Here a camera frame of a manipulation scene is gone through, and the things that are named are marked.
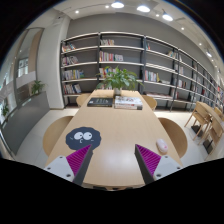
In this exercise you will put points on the dark cartoon face mouse pad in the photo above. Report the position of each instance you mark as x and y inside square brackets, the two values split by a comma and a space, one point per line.
[83, 136]

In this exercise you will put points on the wooden chair left near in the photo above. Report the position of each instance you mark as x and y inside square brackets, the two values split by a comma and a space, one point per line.
[53, 132]

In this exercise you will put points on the small plant on ledge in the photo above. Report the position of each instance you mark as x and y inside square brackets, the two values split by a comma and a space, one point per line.
[37, 87]

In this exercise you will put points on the large grey bookshelf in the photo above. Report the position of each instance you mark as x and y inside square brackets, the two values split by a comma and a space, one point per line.
[172, 77]

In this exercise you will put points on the grey partition counter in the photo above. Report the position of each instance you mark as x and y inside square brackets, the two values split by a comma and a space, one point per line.
[24, 119]

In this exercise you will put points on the wooden chair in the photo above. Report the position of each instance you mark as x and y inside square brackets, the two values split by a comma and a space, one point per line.
[176, 135]
[82, 98]
[53, 132]
[149, 102]

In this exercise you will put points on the wooden chair right near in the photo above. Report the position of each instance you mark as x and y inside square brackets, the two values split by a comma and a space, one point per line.
[176, 135]

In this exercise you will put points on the wooden side table right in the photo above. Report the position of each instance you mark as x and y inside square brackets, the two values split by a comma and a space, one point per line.
[204, 115]

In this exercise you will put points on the wooden chair left far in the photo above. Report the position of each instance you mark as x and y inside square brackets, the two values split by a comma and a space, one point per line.
[82, 98]

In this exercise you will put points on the wooden chair right far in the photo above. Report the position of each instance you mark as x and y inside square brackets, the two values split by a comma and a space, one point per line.
[149, 102]

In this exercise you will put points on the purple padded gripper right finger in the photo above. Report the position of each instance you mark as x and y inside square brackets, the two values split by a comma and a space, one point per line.
[153, 166]

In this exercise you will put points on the green potted plant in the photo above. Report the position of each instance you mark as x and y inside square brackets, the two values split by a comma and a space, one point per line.
[119, 79]

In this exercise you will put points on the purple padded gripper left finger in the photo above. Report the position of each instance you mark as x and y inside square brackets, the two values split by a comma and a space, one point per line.
[72, 167]

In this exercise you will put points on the black book on table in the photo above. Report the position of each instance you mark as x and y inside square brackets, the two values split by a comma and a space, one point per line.
[100, 102]

